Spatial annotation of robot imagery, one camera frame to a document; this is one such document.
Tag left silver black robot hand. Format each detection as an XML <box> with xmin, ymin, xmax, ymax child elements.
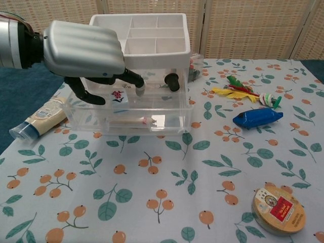
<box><xmin>43</xmin><ymin>20</ymin><xmax>147</xmax><ymax>106</ymax></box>

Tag white mahjong tile blue back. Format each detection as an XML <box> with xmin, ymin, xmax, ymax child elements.
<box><xmin>111</xmin><ymin>90</ymin><xmax>129</xmax><ymax>110</ymax></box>

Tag clear plastic drawer with pencil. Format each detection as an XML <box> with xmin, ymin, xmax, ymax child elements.
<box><xmin>62</xmin><ymin>75</ymin><xmax>195</xmax><ymax>135</ymax></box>

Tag white plastic drawer organizer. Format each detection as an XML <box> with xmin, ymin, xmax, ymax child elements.
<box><xmin>80</xmin><ymin>13</ymin><xmax>191</xmax><ymax>132</ymax></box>

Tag clear box red black pieces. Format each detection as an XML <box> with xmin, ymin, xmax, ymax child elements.
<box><xmin>188</xmin><ymin>53</ymin><xmax>204</xmax><ymax>83</ymax></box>

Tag teal table cover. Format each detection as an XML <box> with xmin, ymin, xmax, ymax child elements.
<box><xmin>0</xmin><ymin>59</ymin><xmax>324</xmax><ymax>155</ymax></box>

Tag cream squeeze sauce bottle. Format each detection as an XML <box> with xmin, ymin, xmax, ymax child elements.
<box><xmin>9</xmin><ymin>96</ymin><xmax>69</xmax><ymax>140</ymax></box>

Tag wooden pencil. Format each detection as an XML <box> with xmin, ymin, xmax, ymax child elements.
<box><xmin>108</xmin><ymin>116</ymin><xmax>158</xmax><ymax>126</ymax></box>

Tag black rubber stopper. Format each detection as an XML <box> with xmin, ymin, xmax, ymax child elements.
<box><xmin>164</xmin><ymin>72</ymin><xmax>181</xmax><ymax>92</ymax></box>

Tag floral leaf berry tablecloth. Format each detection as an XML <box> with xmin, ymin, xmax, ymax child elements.
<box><xmin>0</xmin><ymin>58</ymin><xmax>324</xmax><ymax>243</ymax></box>

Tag colourful feather shuttlecock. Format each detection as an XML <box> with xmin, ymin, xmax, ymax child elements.
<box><xmin>211</xmin><ymin>75</ymin><xmax>282</xmax><ymax>109</ymax></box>

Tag woven folding screen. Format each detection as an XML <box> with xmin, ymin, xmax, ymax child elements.
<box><xmin>0</xmin><ymin>0</ymin><xmax>324</xmax><ymax>61</ymax></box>

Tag blue wrapped package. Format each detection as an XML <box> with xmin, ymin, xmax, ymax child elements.
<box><xmin>232</xmin><ymin>107</ymin><xmax>284</xmax><ymax>130</ymax></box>

